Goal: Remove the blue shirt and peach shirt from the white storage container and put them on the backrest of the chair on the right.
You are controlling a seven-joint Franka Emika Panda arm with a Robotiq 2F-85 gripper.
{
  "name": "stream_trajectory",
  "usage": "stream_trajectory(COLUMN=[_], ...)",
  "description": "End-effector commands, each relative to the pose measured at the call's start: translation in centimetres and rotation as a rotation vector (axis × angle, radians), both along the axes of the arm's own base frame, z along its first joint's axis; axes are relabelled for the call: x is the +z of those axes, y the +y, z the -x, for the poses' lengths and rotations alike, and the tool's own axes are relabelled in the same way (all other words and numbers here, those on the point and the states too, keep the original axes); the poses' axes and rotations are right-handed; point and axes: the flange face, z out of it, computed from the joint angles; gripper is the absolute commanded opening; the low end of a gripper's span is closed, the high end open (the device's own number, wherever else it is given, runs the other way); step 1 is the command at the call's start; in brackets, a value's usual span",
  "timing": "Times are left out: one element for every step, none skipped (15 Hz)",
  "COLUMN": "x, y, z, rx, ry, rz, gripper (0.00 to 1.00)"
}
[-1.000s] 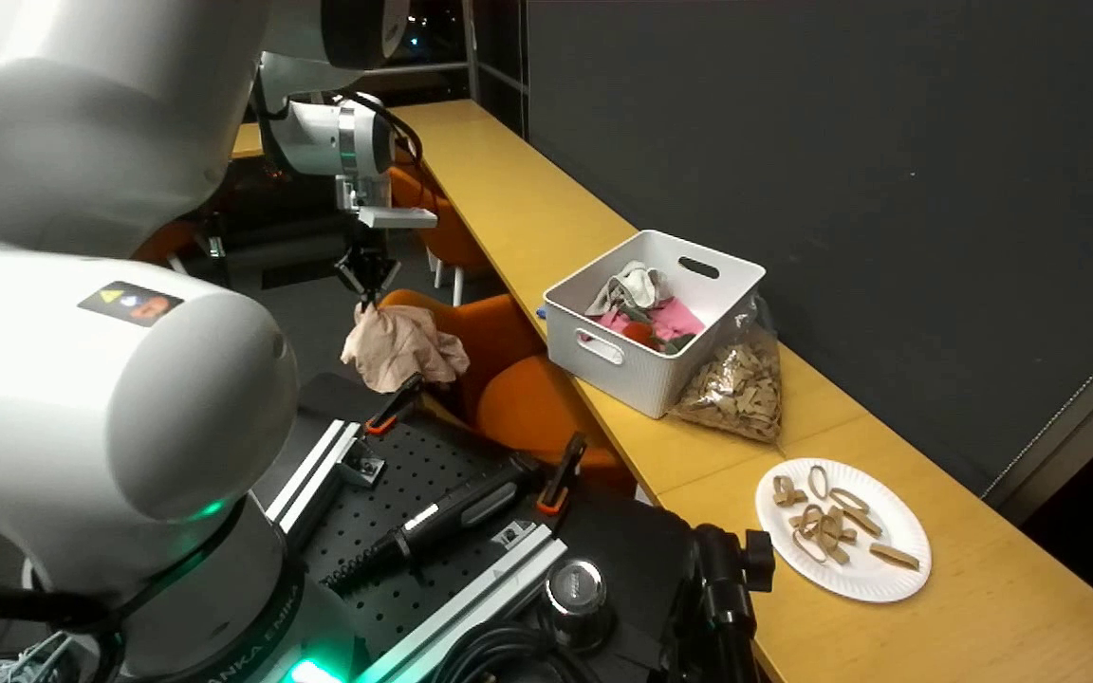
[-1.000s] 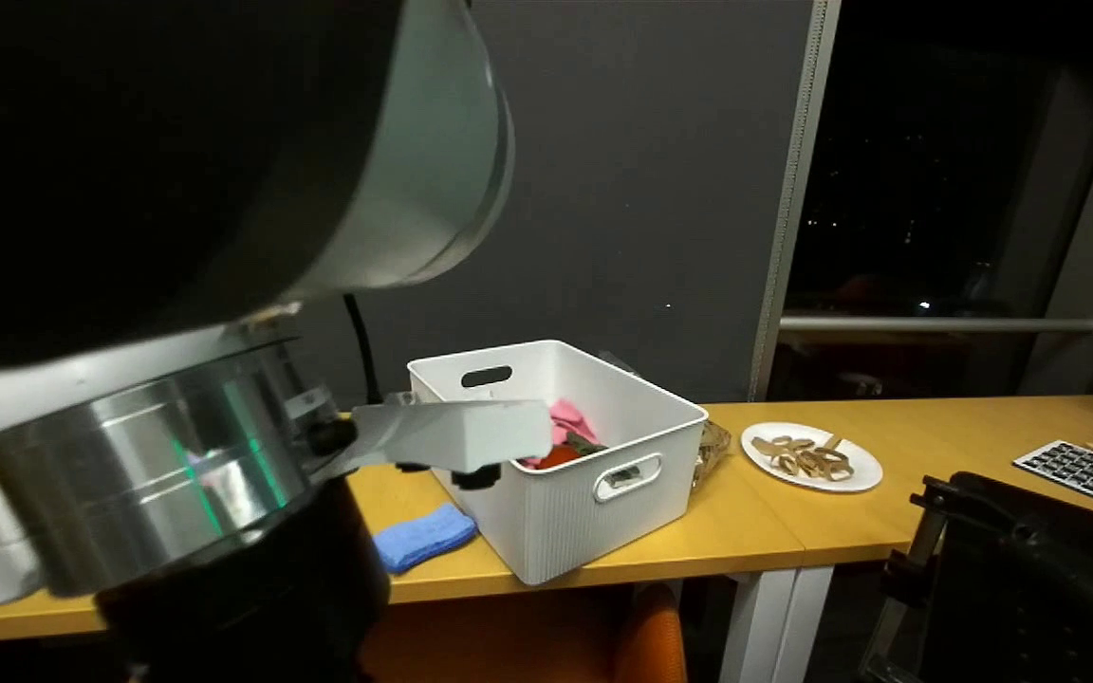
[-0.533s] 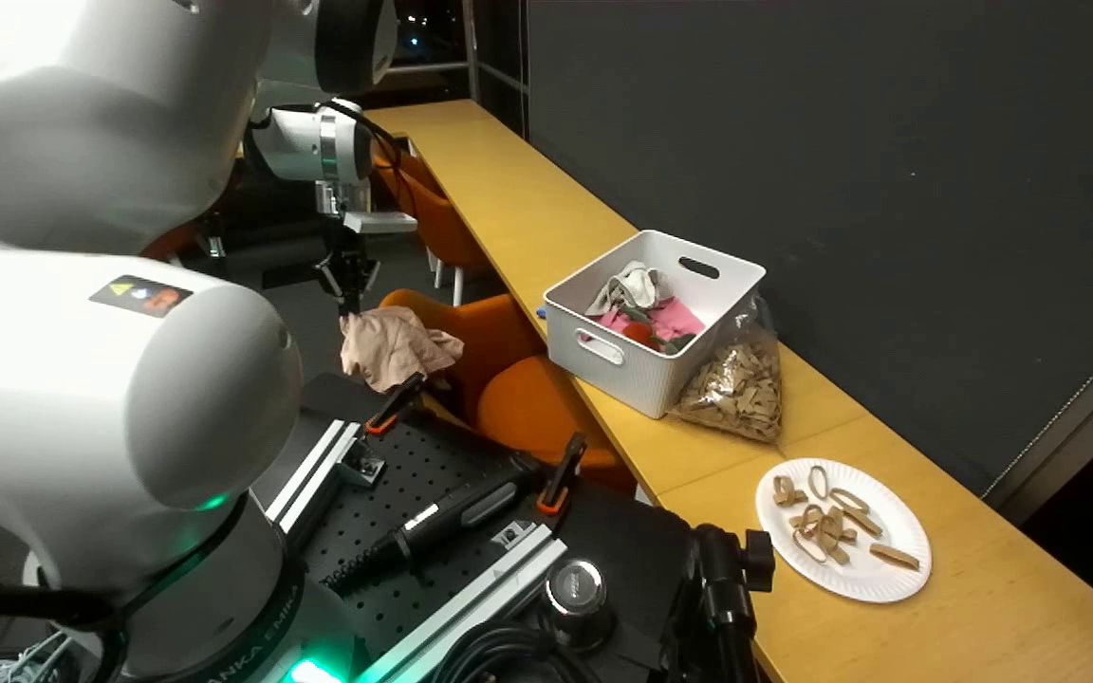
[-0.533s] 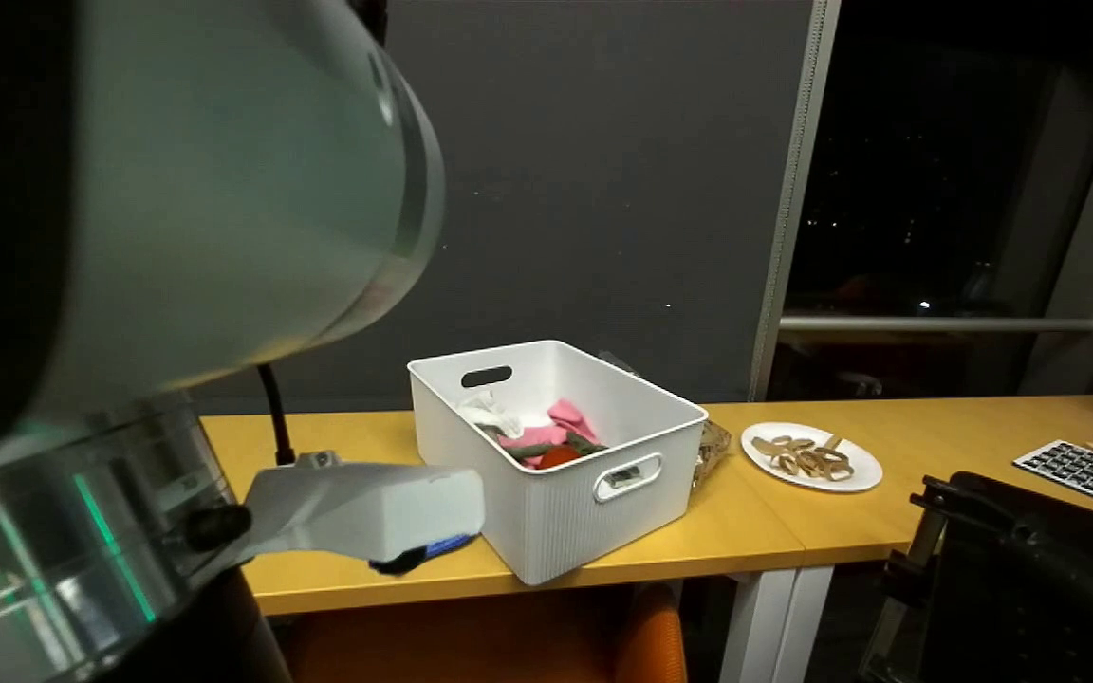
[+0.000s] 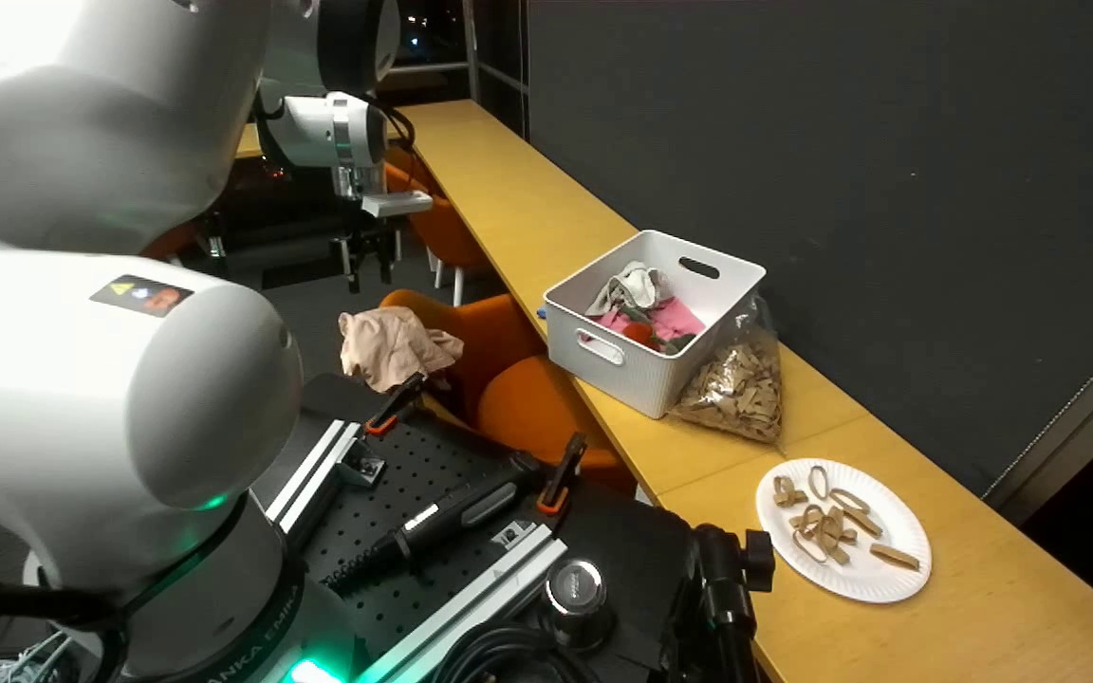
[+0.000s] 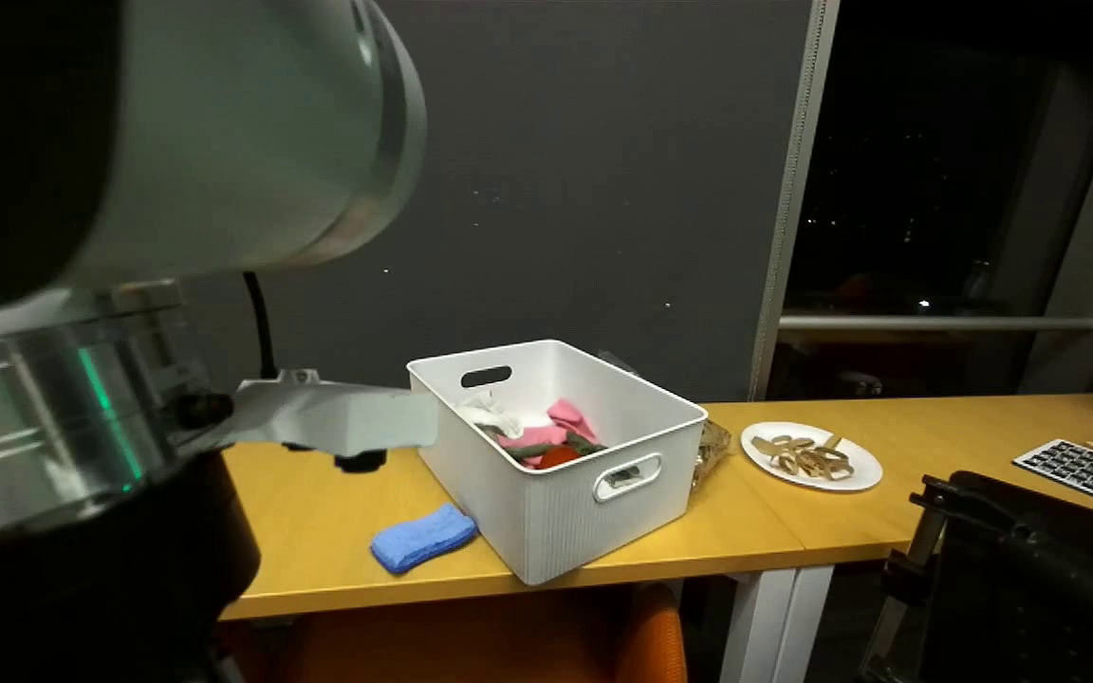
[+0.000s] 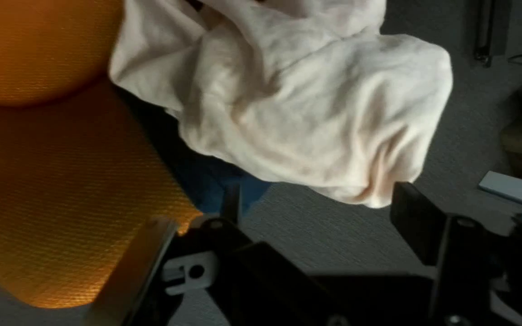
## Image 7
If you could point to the black upright bar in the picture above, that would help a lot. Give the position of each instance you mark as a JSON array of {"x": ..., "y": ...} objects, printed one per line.
[{"x": 490, "y": 29}]

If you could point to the orange mesh office chair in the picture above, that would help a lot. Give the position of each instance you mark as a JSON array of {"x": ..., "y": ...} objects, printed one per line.
[{"x": 62, "y": 200}]

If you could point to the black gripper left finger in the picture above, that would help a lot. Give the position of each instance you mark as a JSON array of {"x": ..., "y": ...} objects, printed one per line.
[{"x": 231, "y": 203}]

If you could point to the pale flat panel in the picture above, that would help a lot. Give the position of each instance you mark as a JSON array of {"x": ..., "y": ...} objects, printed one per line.
[{"x": 515, "y": 189}]

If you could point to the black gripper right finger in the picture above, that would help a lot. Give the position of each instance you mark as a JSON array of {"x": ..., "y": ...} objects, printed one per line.
[{"x": 421, "y": 223}]

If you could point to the peach shirt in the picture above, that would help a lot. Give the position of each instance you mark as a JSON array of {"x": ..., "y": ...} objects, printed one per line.
[{"x": 309, "y": 109}]

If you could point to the navy blue shirt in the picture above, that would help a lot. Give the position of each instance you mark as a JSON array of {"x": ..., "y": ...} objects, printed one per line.
[{"x": 213, "y": 174}]

